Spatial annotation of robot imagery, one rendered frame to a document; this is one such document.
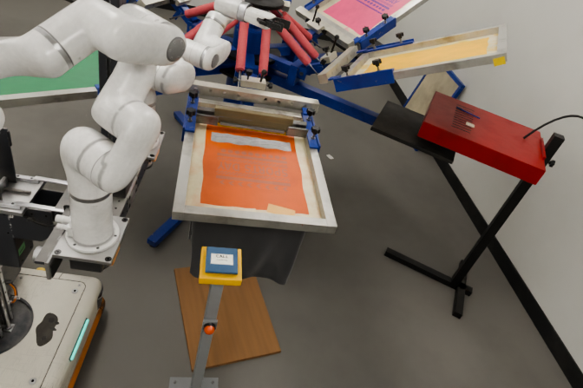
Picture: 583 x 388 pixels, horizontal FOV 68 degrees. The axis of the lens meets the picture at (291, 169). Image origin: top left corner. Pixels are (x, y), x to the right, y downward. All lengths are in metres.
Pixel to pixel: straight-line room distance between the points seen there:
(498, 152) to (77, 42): 1.93
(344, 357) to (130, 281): 1.21
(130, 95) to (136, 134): 0.10
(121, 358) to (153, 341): 0.16
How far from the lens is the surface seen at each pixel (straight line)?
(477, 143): 2.31
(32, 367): 2.04
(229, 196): 1.64
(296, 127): 2.05
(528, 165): 2.36
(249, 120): 1.97
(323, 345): 2.49
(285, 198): 1.69
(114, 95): 0.99
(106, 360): 2.33
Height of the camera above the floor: 2.03
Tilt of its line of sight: 36 degrees down
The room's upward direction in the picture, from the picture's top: 16 degrees clockwise
